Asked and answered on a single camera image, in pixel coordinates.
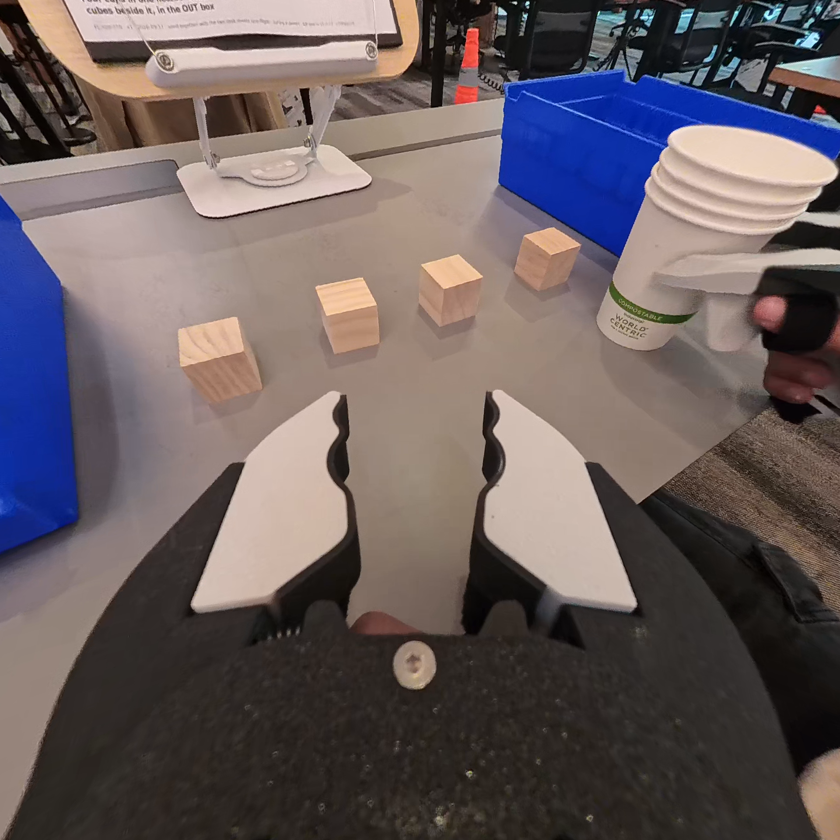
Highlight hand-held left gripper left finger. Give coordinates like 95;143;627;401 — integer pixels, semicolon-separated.
189;390;363;634

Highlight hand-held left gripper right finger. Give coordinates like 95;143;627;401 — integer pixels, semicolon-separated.
462;389;641;636

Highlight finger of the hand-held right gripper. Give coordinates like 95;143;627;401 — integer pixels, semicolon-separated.
653;248;840;353
784;209;840;250

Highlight wooden cube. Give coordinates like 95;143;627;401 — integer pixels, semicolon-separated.
177;316;263;404
514;227;582;291
418;254;484;328
315;277;382;355

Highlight blue plastic bin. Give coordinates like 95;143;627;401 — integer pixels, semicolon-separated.
499;69;840;257
0;197;80;555

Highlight person's right hand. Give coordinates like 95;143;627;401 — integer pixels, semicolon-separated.
751;295;840;405

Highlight wooden table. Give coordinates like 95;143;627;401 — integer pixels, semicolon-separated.
768;56;840;120

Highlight person's black pants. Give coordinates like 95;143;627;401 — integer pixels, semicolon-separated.
640;492;840;775

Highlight black office chair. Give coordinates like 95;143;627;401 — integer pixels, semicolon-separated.
486;0;595;83

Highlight orange traffic cone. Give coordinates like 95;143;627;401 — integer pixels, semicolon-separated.
454;28;484;106

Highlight wooden document stand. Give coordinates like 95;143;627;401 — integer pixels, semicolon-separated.
18;0;421;219

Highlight person's cream sweatshirt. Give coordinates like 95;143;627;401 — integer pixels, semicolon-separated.
797;748;840;840

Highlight tan cloth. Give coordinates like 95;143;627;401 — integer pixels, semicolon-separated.
72;88;290;153

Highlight wooden instruction sign stand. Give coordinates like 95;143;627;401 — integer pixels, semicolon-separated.
62;0;403;63

